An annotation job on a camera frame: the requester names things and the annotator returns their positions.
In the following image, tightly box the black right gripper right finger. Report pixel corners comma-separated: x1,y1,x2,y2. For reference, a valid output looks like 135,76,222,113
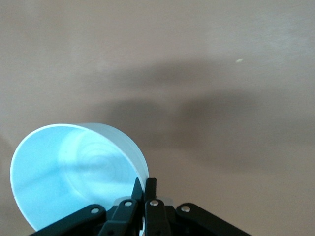
144,177,252,236

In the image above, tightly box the blue bowl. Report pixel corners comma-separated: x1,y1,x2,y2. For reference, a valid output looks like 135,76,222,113
9,122,150,233

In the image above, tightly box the brown table cloth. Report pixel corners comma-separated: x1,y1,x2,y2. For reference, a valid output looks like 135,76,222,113
0,0,315,236

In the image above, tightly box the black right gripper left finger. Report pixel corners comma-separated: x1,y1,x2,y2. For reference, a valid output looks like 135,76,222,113
29,177,145,236

